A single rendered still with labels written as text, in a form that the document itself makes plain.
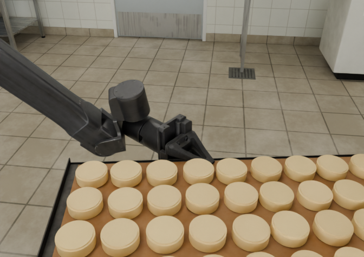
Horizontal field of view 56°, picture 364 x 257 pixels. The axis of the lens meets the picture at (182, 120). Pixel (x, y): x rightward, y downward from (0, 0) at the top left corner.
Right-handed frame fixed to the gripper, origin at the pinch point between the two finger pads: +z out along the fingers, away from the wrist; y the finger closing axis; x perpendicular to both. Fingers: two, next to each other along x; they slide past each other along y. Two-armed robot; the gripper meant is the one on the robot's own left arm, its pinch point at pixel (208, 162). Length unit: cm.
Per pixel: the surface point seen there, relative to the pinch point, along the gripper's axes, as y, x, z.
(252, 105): 103, -181, -88
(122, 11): 72, -225, -291
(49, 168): 102, -31, -142
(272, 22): 79, -317, -147
